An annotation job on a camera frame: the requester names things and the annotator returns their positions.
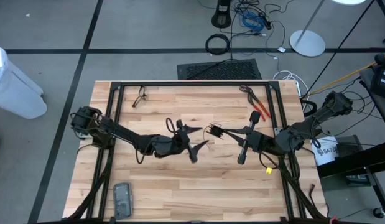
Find coiled black cable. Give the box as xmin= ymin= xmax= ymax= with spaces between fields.
xmin=205 ymin=33 xmax=231 ymax=56

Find black side table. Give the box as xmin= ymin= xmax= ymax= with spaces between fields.
xmin=316 ymin=135 xmax=385 ymax=215

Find red-handled pliers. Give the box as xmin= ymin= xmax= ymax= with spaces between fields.
xmin=239 ymin=85 xmax=272 ymax=123

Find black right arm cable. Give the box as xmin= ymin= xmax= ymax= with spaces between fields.
xmin=259 ymin=136 xmax=321 ymax=171

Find white power cable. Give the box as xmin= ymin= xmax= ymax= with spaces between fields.
xmin=272 ymin=70 xmax=310 ymax=110

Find blue cable coil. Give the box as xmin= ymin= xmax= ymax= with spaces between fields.
xmin=241 ymin=11 xmax=265 ymax=32

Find black cord spool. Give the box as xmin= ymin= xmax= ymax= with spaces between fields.
xmin=206 ymin=123 xmax=225 ymax=140

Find white trash bin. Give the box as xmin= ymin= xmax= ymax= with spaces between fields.
xmin=0 ymin=43 xmax=49 ymax=120

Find black computer desk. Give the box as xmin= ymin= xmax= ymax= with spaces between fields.
xmin=359 ymin=52 xmax=385 ymax=131

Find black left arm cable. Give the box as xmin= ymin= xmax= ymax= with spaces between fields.
xmin=76 ymin=117 xmax=178 ymax=165

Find thin black slanted pole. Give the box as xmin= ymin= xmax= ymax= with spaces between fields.
xmin=300 ymin=0 xmax=378 ymax=97

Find white floor lamp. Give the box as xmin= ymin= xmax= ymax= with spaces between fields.
xmin=289 ymin=0 xmax=367 ymax=58

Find yellow floor cable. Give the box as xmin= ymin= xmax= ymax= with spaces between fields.
xmin=307 ymin=54 xmax=385 ymax=97

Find black floor mat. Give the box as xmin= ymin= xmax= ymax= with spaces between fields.
xmin=177 ymin=58 xmax=263 ymax=80

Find black power strip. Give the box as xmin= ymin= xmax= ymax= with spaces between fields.
xmin=260 ymin=14 xmax=272 ymax=30

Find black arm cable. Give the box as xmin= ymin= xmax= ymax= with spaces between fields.
xmin=76 ymin=117 xmax=178 ymax=165
xmin=259 ymin=136 xmax=321 ymax=171

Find black hanging cable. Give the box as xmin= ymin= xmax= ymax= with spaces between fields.
xmin=230 ymin=0 xmax=235 ymax=62

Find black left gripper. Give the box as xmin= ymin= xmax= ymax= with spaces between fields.
xmin=172 ymin=119 xmax=209 ymax=164

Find black aluminium table frame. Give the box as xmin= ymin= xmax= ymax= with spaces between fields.
xmin=63 ymin=80 xmax=330 ymax=224

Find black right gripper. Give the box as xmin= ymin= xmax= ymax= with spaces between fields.
xmin=223 ymin=111 xmax=269 ymax=166

